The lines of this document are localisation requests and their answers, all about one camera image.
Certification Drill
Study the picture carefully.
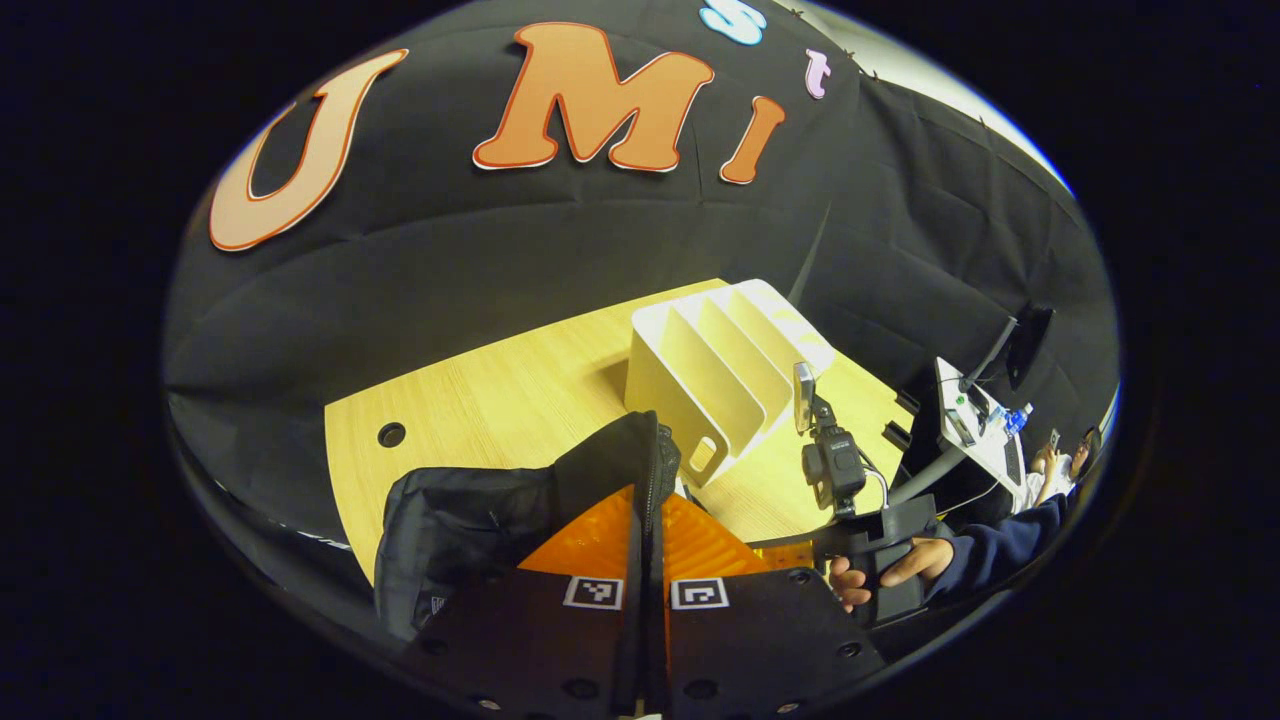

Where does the grey curved tube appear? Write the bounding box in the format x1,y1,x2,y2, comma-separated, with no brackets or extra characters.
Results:
887,445,970,507

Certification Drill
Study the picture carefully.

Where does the black monitor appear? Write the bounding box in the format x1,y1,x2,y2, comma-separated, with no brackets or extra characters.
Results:
1004,304,1057,392

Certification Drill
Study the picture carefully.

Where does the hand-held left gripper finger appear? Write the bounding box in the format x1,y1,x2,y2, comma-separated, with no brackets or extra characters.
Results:
395,484,649,716
648,492,888,716

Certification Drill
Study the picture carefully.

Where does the white desk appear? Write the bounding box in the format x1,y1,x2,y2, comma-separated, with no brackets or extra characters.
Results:
935,357,1033,501

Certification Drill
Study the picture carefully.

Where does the black schoolbag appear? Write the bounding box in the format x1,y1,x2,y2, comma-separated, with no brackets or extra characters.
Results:
375,410,683,642

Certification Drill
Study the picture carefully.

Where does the black backdrop cloth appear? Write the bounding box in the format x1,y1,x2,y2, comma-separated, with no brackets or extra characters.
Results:
162,0,1121,611

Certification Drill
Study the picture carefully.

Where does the white bookshelf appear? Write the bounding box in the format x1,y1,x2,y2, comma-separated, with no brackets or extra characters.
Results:
625,279,837,489

